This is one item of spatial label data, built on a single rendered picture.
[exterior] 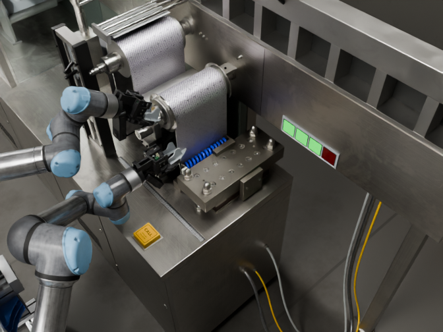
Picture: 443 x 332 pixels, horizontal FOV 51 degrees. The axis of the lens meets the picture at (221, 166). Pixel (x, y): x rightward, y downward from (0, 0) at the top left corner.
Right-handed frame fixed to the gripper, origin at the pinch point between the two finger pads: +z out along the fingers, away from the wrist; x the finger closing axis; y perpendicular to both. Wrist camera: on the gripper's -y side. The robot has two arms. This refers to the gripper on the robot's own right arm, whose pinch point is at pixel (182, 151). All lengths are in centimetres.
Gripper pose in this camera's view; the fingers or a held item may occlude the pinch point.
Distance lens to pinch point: 171.4
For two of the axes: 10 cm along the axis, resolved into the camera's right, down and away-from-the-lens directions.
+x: -6.7, -5.6, 5.0
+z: 7.5, -5.1, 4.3
